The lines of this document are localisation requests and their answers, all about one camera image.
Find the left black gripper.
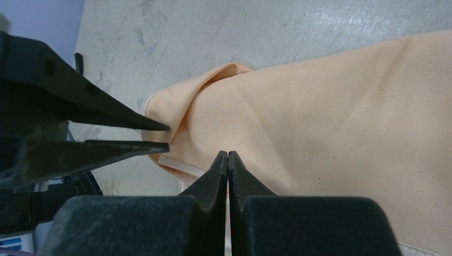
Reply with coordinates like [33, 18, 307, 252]
[1, 120, 170, 236]

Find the peach cloth napkin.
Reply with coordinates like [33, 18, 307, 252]
[141, 30, 451, 255]

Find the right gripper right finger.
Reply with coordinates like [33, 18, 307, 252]
[228, 151, 401, 255]

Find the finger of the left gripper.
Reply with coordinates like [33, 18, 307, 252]
[1, 32, 170, 131]

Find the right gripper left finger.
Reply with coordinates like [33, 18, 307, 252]
[39, 151, 228, 255]

